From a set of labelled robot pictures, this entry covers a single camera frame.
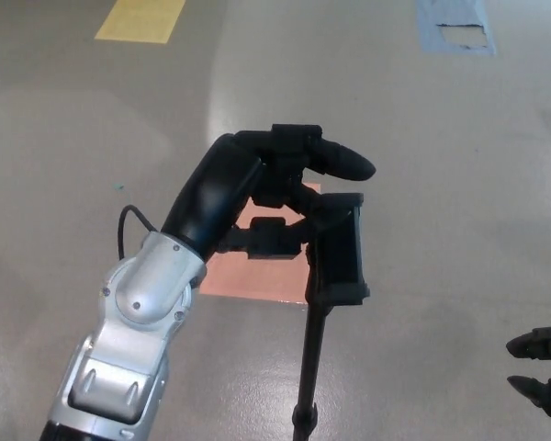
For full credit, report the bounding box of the yellow floor tape patch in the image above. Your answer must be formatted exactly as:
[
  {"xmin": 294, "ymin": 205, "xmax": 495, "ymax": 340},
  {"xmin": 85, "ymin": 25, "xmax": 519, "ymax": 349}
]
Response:
[{"xmin": 94, "ymin": 0, "xmax": 187, "ymax": 45}]

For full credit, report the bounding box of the pink floor tape patch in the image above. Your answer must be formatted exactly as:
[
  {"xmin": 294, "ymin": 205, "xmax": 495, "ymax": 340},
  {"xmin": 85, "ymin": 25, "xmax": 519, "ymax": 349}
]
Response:
[{"xmin": 197, "ymin": 182, "xmax": 323, "ymax": 305}]

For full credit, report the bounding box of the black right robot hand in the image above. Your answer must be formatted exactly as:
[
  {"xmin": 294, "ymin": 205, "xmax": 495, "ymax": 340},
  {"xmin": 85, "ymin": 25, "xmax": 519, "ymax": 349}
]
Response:
[{"xmin": 506, "ymin": 325, "xmax": 551, "ymax": 419}]

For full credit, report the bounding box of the black phone stand tripod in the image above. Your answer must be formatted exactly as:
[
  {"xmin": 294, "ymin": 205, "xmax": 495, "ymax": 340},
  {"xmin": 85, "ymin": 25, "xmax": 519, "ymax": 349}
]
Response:
[{"xmin": 291, "ymin": 192, "xmax": 372, "ymax": 441}]

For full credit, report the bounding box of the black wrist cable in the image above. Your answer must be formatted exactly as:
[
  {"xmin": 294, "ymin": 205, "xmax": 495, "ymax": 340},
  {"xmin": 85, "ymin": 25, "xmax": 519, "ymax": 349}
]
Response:
[{"xmin": 118, "ymin": 205, "xmax": 160, "ymax": 263}]

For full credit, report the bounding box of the torn blue floor tape patch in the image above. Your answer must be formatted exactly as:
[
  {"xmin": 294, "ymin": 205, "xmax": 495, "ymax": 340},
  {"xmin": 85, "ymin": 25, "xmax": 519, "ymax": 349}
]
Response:
[{"xmin": 415, "ymin": 0, "xmax": 500, "ymax": 58}]

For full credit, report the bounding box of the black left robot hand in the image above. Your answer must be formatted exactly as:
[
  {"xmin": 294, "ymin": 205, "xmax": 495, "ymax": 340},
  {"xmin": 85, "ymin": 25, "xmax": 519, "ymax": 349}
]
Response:
[{"xmin": 159, "ymin": 122, "xmax": 377, "ymax": 266}]

